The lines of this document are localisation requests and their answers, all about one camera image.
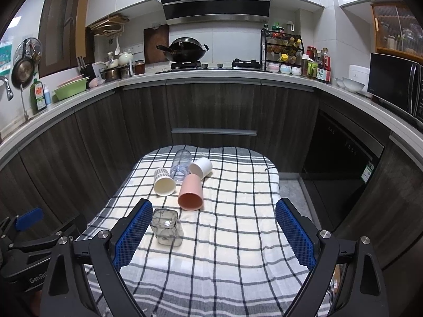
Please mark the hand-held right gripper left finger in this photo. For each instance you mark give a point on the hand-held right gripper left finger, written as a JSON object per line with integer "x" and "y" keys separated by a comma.
{"x": 132, "y": 234}

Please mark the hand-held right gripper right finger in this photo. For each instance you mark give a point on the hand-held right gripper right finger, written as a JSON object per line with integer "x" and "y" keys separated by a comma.
{"x": 295, "y": 234}

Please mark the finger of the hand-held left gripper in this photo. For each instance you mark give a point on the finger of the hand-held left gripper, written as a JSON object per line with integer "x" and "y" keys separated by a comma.
{"x": 30, "y": 218}
{"x": 43, "y": 237}

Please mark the square clear glass cup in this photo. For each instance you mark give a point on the square clear glass cup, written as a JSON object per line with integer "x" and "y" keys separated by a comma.
{"x": 167, "y": 227}

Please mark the cream striped cup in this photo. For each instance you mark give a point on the cream striped cup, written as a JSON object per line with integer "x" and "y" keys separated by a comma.
{"x": 164, "y": 185}

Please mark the pink cup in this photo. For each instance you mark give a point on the pink cup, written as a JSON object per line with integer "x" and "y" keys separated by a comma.
{"x": 190, "y": 193}

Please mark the clear plastic cup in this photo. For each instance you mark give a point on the clear plastic cup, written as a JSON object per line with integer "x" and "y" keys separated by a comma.
{"x": 180, "y": 165}

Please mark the plain white cup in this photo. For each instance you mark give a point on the plain white cup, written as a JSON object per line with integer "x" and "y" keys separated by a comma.
{"x": 202, "y": 166}

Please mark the black white checked cloth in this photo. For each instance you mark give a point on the black white checked cloth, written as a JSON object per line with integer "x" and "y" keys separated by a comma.
{"x": 231, "y": 224}

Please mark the black built-in dishwasher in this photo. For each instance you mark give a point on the black built-in dishwasher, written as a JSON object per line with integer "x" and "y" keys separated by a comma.
{"x": 340, "y": 171}

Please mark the green dish soap bottle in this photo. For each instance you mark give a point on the green dish soap bottle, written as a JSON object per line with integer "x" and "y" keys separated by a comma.
{"x": 38, "y": 95}

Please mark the blue white bottle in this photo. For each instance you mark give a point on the blue white bottle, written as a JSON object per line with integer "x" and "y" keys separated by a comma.
{"x": 48, "y": 95}

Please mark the chrome faucet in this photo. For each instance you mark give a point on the chrome faucet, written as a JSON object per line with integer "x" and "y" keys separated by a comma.
{"x": 8, "y": 89}

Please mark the green plastic basin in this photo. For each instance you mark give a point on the green plastic basin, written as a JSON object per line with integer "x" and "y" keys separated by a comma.
{"x": 71, "y": 89}

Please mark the pink plastic basin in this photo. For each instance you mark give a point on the pink plastic basin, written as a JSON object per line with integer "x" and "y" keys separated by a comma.
{"x": 70, "y": 81}

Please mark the hanging frying pan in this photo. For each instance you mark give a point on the hanging frying pan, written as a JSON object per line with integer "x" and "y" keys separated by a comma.
{"x": 22, "y": 71}

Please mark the dark wood base cabinets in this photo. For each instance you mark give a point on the dark wood base cabinets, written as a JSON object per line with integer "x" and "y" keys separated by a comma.
{"x": 214, "y": 109}

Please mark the small white bowl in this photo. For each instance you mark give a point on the small white bowl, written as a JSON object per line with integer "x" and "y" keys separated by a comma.
{"x": 339, "y": 83}

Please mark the black knife block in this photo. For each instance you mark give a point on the black knife block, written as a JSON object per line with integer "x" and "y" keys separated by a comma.
{"x": 86, "y": 69}

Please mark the large white bowl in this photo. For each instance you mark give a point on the large white bowl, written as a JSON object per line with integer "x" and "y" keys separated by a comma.
{"x": 354, "y": 85}

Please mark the steel pot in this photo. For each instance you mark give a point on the steel pot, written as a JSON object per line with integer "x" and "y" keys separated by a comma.
{"x": 110, "y": 74}

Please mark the green plastic mug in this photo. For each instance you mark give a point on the green plastic mug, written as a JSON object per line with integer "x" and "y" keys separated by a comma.
{"x": 312, "y": 69}

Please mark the red sauce jar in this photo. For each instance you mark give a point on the red sauce jar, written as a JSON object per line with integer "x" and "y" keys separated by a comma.
{"x": 139, "y": 67}

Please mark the pink seasoning container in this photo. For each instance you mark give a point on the pink seasoning container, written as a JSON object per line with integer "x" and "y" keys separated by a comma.
{"x": 273, "y": 67}

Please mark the hanging pot lid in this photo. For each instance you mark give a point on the hanging pot lid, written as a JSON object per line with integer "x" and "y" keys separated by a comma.
{"x": 35, "y": 49}

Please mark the red sauce bottle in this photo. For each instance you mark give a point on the red sauce bottle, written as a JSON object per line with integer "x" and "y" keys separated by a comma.
{"x": 325, "y": 67}

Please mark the white rice cooker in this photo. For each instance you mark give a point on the white rice cooker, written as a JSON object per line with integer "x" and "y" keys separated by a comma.
{"x": 358, "y": 75}

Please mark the round white teapot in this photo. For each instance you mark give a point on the round white teapot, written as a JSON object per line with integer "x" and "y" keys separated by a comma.
{"x": 125, "y": 58}

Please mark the black microwave oven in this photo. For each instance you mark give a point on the black microwave oven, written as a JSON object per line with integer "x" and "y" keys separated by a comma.
{"x": 391, "y": 81}

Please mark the red lid jar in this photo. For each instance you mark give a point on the red lid jar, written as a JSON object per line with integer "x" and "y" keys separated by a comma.
{"x": 311, "y": 53}

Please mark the black gas stove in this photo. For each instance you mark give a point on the black gas stove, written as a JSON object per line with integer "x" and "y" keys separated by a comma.
{"x": 214, "y": 66}

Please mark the white hanging ladle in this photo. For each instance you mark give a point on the white hanging ladle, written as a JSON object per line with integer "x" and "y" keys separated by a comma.
{"x": 117, "y": 48}

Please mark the dark wooden cutting board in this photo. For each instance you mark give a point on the dark wooden cutting board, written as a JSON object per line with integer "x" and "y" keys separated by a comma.
{"x": 153, "y": 44}

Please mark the black wok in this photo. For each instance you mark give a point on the black wok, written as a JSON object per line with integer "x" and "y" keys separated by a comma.
{"x": 186, "y": 49}

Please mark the brown door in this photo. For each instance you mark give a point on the brown door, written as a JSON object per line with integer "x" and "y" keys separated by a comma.
{"x": 62, "y": 26}

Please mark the stacked wooden boards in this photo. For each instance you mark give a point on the stacked wooden boards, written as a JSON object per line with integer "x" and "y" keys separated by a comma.
{"x": 109, "y": 23}

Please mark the wooden glass-door cabinet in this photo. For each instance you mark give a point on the wooden glass-door cabinet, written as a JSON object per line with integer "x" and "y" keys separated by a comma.
{"x": 398, "y": 29}

